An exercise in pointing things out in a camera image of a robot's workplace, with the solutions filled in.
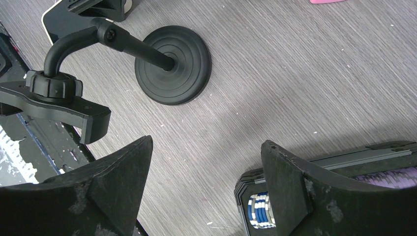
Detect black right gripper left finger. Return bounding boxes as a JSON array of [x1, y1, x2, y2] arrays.
[[0, 136, 153, 236]]

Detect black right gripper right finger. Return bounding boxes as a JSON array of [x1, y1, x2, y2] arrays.
[[261, 140, 417, 236]]

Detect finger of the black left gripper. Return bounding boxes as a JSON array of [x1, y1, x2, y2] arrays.
[[66, 0, 126, 22]]

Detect smartphone with cream case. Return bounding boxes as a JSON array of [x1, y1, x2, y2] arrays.
[[41, 0, 133, 44]]

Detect black phone stand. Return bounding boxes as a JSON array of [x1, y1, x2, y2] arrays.
[[0, 18, 212, 145]]

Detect pink wedge stand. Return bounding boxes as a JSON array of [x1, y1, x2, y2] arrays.
[[310, 0, 344, 4]]

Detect blue-white poker chip stack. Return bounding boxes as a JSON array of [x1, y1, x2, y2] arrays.
[[247, 192, 276, 229]]

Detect black foam-lined case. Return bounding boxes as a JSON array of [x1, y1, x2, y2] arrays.
[[234, 141, 417, 236]]

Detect purple poker chip stack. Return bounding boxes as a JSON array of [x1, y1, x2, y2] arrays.
[[352, 167, 417, 189]]

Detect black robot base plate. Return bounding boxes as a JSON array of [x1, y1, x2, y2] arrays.
[[0, 23, 150, 236]]

